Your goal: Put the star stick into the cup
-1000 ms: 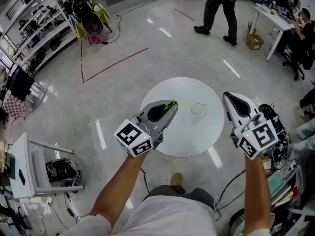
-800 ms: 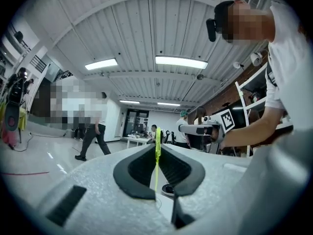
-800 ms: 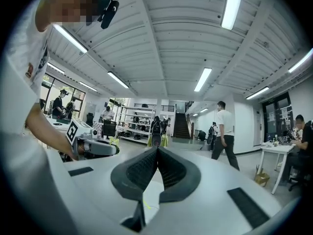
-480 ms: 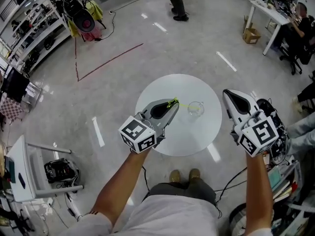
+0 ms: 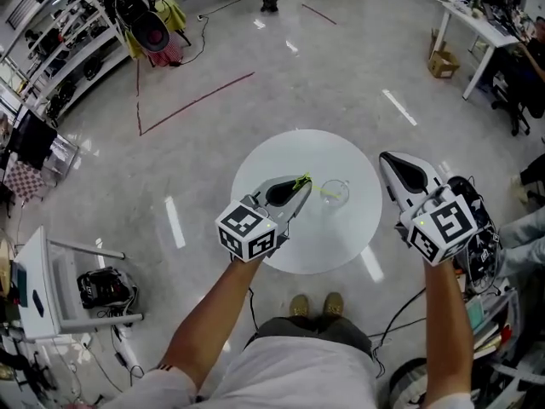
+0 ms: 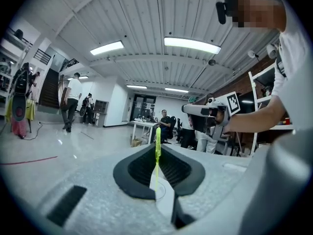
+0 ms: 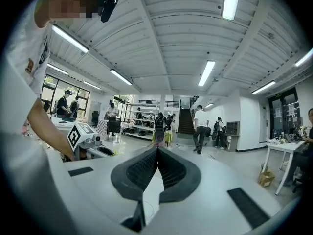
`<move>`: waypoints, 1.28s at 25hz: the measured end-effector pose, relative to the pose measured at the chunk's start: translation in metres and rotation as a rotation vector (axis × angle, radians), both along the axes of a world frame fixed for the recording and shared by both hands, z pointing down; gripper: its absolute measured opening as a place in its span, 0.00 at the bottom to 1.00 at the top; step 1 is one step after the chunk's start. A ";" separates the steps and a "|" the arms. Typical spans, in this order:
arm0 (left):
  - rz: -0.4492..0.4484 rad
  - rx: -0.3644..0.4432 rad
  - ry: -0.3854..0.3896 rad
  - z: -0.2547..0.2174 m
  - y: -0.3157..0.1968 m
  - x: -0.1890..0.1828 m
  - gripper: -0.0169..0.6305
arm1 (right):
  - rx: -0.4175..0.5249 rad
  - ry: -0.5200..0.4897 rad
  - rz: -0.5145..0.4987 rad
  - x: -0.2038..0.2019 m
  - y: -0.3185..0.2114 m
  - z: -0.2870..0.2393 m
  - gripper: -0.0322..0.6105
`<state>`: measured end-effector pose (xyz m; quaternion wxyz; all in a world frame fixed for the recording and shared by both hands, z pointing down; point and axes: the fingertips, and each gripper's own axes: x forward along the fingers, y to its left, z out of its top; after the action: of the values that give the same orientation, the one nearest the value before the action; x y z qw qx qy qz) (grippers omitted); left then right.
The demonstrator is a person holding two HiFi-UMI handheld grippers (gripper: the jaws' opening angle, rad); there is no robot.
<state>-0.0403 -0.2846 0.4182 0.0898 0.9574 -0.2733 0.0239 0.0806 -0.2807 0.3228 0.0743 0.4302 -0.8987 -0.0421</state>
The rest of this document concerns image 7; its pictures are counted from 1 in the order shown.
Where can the person's left forearm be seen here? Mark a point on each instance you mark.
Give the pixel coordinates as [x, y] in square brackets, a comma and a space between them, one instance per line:
[46, 128]

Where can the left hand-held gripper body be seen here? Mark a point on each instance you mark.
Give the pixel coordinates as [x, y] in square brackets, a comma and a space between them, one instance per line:
[82, 136]

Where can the dark glass door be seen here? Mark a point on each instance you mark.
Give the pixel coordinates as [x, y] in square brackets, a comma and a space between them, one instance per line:
[283, 114]

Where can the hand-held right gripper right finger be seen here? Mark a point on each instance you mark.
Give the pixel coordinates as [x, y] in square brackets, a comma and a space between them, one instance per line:
[188, 177]

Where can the black office chair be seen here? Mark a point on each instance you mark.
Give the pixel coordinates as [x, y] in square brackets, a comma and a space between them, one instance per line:
[114, 126]
[95, 117]

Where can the dark staircase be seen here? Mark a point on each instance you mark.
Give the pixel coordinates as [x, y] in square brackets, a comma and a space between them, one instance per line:
[186, 121]

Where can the long ceiling light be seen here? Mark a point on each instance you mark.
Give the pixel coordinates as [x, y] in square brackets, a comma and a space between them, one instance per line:
[92, 85]
[304, 57]
[121, 77]
[231, 1]
[207, 73]
[70, 38]
[57, 68]
[263, 87]

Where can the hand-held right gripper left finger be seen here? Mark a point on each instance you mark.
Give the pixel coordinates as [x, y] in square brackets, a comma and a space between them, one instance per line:
[127, 177]

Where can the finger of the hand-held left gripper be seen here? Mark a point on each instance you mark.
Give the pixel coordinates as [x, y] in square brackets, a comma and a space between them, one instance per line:
[105, 152]

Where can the person's head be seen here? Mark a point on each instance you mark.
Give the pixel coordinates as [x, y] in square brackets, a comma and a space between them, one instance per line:
[66, 4]

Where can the grey cabinet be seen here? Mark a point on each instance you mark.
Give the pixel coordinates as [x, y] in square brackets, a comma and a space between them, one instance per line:
[232, 134]

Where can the person's white t-shirt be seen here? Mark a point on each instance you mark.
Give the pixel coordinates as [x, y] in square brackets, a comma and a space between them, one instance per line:
[27, 53]

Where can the white table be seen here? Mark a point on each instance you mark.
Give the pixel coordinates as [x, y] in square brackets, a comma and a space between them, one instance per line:
[283, 147]

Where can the cardboard box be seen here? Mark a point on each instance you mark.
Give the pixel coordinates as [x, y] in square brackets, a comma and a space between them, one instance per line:
[267, 177]

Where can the black framed window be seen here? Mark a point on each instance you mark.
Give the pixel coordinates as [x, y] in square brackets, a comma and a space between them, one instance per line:
[52, 94]

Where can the white metal shelving rack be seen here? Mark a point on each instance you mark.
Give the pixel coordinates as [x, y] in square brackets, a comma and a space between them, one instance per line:
[144, 121]

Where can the black head camera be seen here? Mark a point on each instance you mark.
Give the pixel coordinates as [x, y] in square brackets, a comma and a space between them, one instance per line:
[110, 7]

